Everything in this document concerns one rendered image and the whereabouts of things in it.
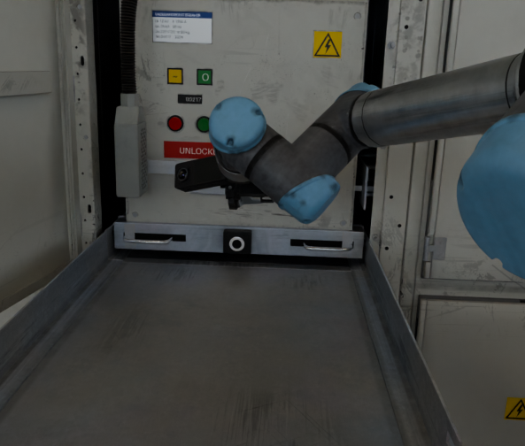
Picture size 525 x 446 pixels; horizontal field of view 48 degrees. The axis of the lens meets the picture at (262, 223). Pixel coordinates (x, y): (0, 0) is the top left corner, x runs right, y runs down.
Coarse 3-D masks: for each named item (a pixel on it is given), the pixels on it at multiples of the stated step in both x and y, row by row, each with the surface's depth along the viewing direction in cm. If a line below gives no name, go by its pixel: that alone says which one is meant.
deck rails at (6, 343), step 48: (96, 240) 119; (48, 288) 95; (96, 288) 111; (384, 288) 103; (0, 336) 79; (48, 336) 92; (384, 336) 95; (0, 384) 78; (432, 384) 69; (432, 432) 68
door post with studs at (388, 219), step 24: (408, 0) 111; (408, 24) 112; (408, 48) 114; (384, 72) 115; (408, 72) 115; (408, 144) 118; (384, 168) 120; (408, 168) 120; (384, 192) 121; (384, 216) 122; (384, 240) 124; (384, 264) 125
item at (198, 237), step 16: (144, 224) 128; (160, 224) 128; (176, 224) 128; (192, 224) 128; (160, 240) 129; (176, 240) 129; (192, 240) 129; (208, 240) 128; (256, 240) 128; (272, 240) 128; (288, 240) 128; (304, 240) 128; (320, 240) 127; (336, 240) 127; (320, 256) 128; (336, 256) 128; (352, 256) 128
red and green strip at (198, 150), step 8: (168, 144) 124; (176, 144) 124; (184, 144) 124; (192, 144) 124; (200, 144) 124; (208, 144) 124; (168, 152) 125; (176, 152) 125; (184, 152) 125; (192, 152) 125; (200, 152) 125; (208, 152) 125
